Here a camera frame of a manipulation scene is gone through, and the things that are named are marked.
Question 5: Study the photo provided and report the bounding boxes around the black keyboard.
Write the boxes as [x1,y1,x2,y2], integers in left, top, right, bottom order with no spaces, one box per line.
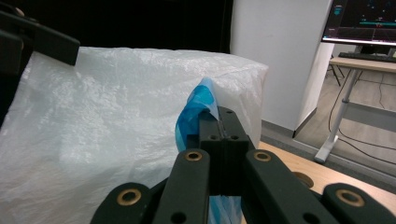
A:
[337,51,396,64]

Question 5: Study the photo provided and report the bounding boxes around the white cabinet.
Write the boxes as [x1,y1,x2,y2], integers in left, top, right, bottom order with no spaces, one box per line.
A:
[230,0,335,140]

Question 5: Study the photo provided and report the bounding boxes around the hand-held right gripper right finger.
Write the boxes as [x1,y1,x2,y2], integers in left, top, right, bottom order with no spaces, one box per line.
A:
[218,105,256,197]

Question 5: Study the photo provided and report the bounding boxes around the light desk grey metal legs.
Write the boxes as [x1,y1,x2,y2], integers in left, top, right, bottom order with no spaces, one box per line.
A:
[313,56,396,164]

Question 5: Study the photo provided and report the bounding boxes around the black thin leg frame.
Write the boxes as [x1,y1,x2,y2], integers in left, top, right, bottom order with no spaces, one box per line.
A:
[326,54,347,88]

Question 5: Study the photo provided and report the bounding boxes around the computer monitor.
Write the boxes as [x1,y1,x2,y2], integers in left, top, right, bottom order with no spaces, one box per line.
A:
[321,0,396,56]

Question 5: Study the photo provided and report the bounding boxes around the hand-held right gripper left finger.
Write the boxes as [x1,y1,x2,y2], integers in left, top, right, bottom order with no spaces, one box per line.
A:
[186,109,224,197]

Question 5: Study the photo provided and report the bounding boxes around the black cables under desk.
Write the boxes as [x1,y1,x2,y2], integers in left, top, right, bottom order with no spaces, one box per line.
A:
[327,68,396,166]

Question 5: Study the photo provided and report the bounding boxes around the white plastic bag blue strip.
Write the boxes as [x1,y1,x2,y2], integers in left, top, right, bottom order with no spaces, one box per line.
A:
[0,46,270,224]

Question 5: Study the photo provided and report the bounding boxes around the black curtain beside cabinet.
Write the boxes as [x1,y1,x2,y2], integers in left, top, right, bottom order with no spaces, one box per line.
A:
[0,0,234,54]

